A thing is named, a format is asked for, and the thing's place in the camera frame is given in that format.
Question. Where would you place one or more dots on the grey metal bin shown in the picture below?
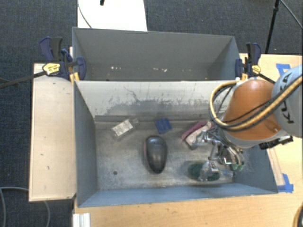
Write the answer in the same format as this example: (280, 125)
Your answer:
(132, 164)

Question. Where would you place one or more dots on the pink and white packet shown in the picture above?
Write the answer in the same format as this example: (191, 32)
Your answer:
(193, 132)

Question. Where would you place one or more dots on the green clear plastic bottle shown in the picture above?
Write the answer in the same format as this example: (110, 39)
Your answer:
(194, 170)

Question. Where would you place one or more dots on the black computer mouse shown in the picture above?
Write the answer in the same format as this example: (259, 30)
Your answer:
(155, 154)

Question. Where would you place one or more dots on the black cylinder on white bracket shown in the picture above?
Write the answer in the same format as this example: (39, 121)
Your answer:
(274, 142)

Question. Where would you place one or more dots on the blue ribbed block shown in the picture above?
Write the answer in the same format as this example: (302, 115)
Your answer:
(163, 124)

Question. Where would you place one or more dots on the pale wood flat board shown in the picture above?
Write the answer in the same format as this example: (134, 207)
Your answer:
(53, 136)

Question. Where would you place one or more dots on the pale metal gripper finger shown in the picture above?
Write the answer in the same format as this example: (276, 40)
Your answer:
(205, 139)
(209, 168)

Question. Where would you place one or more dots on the silver clear small box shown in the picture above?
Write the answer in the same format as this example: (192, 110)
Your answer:
(122, 128)

